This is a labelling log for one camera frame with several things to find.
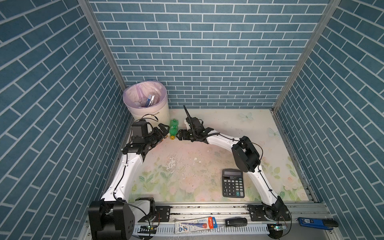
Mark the aluminium rail frame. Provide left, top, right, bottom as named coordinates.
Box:
left=80, top=202, right=334, bottom=240

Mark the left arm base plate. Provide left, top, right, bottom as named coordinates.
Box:
left=138, top=206, right=171, bottom=223

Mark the black car key fob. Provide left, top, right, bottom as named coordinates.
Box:
left=225, top=218, right=248, bottom=227

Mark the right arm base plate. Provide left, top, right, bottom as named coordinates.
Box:
left=246, top=205, right=292, bottom=222

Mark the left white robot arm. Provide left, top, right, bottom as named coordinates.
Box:
left=88, top=119, right=170, bottom=240

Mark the red white toothpaste box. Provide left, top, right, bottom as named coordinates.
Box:
left=175, top=217, right=218, bottom=234

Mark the blue black utility tool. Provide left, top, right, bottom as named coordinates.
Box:
left=298, top=218, right=339, bottom=231

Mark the pink bin liner bag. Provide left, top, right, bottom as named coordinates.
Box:
left=122, top=80, right=168, bottom=117

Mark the white plastic trash bin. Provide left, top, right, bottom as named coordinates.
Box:
left=122, top=80, right=171, bottom=128

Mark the left small circuit board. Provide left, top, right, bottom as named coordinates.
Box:
left=138, top=226, right=158, bottom=235

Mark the black desk calculator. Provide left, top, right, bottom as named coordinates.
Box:
left=222, top=169, right=245, bottom=199

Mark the green plastic bottle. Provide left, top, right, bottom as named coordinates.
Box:
left=169, top=119, right=179, bottom=140

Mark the clear bottle blue cap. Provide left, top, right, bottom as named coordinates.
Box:
left=145, top=95, right=157, bottom=108

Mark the small circuit board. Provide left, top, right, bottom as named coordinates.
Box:
left=268, top=224, right=287, bottom=234
left=138, top=226, right=158, bottom=235

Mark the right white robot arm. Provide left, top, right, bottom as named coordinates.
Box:
left=177, top=116, right=292, bottom=221

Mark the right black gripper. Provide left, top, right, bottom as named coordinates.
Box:
left=174, top=129, right=198, bottom=141

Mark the right small circuit board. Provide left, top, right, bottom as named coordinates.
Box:
left=268, top=224, right=287, bottom=234

